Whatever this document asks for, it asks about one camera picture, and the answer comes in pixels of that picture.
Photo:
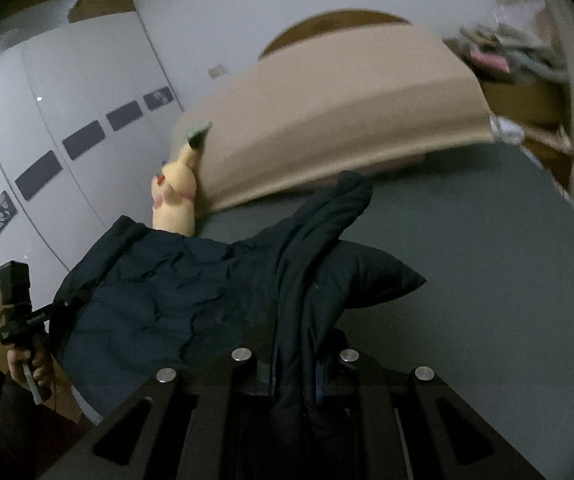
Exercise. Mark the white wardrobe with dark panels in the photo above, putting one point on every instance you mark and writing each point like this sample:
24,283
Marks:
86,116

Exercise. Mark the grey bed sheet mattress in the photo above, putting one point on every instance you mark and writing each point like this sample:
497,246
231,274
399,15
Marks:
495,317

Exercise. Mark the cardboard box atop wardrobe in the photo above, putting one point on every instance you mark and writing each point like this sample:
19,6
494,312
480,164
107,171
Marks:
84,10

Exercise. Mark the dark navy winter jacket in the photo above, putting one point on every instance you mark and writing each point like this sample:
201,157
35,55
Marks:
143,299

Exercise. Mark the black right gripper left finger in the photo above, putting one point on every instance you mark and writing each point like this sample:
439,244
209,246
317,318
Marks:
170,428

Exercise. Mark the yellow Pikachu plush toy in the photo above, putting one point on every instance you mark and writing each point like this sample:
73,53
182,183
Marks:
174,189

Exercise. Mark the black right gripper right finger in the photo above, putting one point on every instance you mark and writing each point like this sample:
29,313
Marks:
381,424

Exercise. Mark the wooden bedside shelf with clutter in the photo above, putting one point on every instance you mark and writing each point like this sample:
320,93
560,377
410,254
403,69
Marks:
524,78

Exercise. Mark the person's left hand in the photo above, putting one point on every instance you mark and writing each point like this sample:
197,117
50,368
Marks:
38,362

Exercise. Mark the wall socket plate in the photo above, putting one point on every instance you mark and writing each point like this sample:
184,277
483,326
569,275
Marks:
218,71

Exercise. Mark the beige upholstered headboard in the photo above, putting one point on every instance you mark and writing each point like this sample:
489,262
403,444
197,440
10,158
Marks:
364,99

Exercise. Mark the white crumpled cloth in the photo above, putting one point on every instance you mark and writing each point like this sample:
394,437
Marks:
506,131

